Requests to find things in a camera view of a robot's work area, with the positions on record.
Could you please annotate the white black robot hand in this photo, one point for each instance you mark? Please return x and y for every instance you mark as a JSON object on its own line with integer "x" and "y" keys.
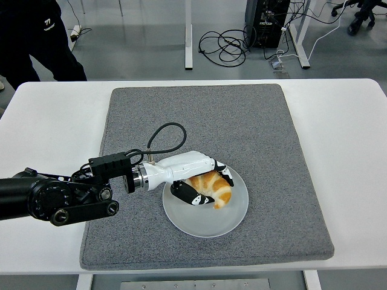
{"x": 181, "y": 166}

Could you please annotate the golden croissant bread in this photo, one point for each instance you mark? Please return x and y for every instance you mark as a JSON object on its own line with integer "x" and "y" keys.
{"x": 220, "y": 193}

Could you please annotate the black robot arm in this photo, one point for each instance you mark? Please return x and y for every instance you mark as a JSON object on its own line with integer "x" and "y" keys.
{"x": 18, "y": 193}

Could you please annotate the pale grey round plate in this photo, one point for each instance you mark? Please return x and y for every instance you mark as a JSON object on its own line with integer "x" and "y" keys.
{"x": 205, "y": 220}

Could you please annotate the grey metal plate with screws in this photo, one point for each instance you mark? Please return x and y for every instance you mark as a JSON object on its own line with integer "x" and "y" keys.
{"x": 193, "y": 285}

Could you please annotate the grey fabric mat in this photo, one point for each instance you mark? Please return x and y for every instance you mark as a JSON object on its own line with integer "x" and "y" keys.
{"x": 226, "y": 127}

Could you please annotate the slim white desk leg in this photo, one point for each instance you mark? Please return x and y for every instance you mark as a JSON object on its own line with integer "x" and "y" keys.
{"x": 188, "y": 36}

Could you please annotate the metal floor socket box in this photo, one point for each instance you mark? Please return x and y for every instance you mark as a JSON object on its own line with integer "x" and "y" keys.
{"x": 276, "y": 65}

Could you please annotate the white table leg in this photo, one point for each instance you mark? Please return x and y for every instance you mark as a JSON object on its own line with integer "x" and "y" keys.
{"x": 83, "y": 283}
{"x": 313, "y": 281}

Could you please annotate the black computer tower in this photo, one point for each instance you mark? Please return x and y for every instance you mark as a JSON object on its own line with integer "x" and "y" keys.
{"x": 272, "y": 33}

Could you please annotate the white desk leg with foot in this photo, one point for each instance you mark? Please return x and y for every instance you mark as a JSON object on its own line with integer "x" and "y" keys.
{"x": 302, "y": 57}

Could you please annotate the white power strip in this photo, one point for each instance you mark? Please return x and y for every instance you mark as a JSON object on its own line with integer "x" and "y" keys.
{"x": 75, "y": 32}

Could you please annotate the person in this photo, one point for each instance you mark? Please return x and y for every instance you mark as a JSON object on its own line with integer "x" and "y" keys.
{"x": 30, "y": 45}

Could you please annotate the beige shoe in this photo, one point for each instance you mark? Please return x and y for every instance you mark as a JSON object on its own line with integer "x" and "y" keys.
{"x": 1, "y": 84}

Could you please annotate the black office chair base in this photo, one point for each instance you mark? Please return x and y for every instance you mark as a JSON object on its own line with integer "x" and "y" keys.
{"x": 362, "y": 15}

